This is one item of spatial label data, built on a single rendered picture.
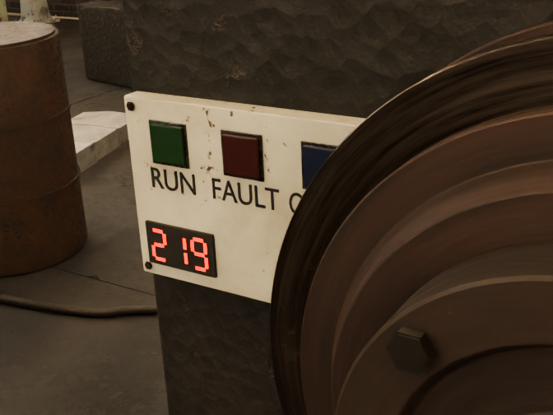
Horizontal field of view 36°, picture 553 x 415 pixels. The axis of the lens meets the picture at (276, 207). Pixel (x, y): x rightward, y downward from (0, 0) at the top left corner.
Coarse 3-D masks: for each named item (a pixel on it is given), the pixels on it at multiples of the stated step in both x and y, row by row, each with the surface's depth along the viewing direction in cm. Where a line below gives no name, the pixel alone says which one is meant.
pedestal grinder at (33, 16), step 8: (24, 0) 862; (32, 0) 857; (40, 0) 865; (24, 8) 865; (32, 8) 860; (40, 8) 866; (48, 8) 875; (24, 16) 869; (32, 16) 862; (40, 16) 867; (48, 16) 875; (56, 16) 882
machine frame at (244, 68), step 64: (128, 0) 76; (192, 0) 73; (256, 0) 69; (320, 0) 66; (384, 0) 64; (448, 0) 61; (512, 0) 59; (192, 64) 75; (256, 64) 72; (320, 64) 68; (384, 64) 65; (192, 320) 87; (256, 320) 82; (192, 384) 90; (256, 384) 85
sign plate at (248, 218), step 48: (144, 96) 77; (144, 144) 79; (192, 144) 76; (288, 144) 70; (336, 144) 68; (144, 192) 81; (192, 192) 78; (240, 192) 75; (288, 192) 72; (144, 240) 83; (240, 240) 77; (240, 288) 79
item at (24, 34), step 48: (0, 48) 299; (48, 48) 313; (0, 96) 303; (48, 96) 316; (0, 144) 308; (48, 144) 320; (0, 192) 314; (48, 192) 324; (0, 240) 321; (48, 240) 329
